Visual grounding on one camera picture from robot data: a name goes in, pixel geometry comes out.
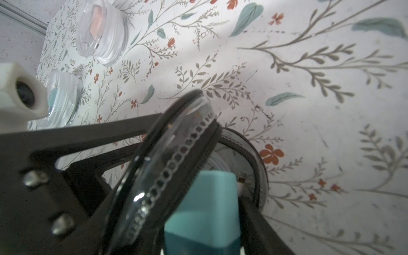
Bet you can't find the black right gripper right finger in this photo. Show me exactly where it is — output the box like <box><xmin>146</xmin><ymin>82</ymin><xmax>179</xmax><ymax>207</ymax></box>
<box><xmin>239</xmin><ymin>197</ymin><xmax>294</xmax><ymax>255</ymax></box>

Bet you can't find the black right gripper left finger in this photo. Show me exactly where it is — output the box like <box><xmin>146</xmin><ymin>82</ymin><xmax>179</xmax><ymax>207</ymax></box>
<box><xmin>133</xmin><ymin>229</ymin><xmax>164</xmax><ymax>255</ymax></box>

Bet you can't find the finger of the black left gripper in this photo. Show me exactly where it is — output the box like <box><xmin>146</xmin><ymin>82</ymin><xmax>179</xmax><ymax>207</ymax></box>
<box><xmin>65</xmin><ymin>143</ymin><xmax>141</xmax><ymax>216</ymax></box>
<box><xmin>1</xmin><ymin>114</ymin><xmax>160</xmax><ymax>255</ymax></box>

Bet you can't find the teal charger plug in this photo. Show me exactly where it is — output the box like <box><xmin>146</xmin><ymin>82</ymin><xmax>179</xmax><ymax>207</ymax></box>
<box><xmin>47</xmin><ymin>88</ymin><xmax>58</xmax><ymax>107</ymax></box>
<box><xmin>164</xmin><ymin>171</ymin><xmax>241</xmax><ymax>255</ymax></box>

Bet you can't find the black rimmed round lid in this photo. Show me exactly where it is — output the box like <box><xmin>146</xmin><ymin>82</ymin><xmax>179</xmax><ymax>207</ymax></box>
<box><xmin>98</xmin><ymin>89</ymin><xmax>269</xmax><ymax>255</ymax></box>

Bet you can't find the pink charger plug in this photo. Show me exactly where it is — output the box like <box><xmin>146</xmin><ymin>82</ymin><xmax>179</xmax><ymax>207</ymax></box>
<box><xmin>89</xmin><ymin>5</ymin><xmax>103</xmax><ymax>38</ymax></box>

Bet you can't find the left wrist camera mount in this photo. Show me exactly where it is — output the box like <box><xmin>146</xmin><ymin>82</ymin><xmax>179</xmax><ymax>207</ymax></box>
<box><xmin>1</xmin><ymin>63</ymin><xmax>48</xmax><ymax>134</ymax></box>

